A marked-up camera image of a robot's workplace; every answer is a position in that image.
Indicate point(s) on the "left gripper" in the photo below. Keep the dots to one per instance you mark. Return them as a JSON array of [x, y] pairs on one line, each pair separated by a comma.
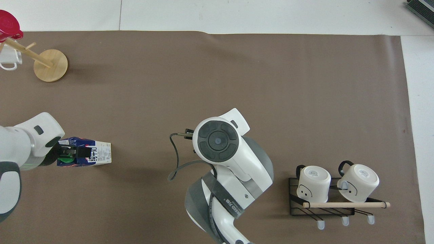
[[51, 156]]

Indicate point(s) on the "blue and white milk carton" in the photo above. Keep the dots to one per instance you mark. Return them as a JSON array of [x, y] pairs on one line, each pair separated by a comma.
[[100, 154]]

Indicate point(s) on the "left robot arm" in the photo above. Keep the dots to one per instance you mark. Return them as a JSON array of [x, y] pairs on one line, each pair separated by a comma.
[[20, 142]]

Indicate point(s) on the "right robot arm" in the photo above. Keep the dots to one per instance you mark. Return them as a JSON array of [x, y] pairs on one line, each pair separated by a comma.
[[234, 159]]

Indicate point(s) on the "red plastic cup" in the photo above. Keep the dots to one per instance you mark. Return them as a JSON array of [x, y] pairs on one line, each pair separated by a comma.
[[7, 21]]

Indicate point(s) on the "wooden mug tree stand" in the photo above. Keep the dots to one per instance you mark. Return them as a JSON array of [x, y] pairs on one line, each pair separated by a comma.
[[51, 66]]

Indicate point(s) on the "white mug on tree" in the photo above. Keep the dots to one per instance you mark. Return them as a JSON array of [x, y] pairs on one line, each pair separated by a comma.
[[10, 57]]

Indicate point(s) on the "dark grey ribbed box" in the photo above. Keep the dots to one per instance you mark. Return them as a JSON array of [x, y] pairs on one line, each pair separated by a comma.
[[422, 9]]

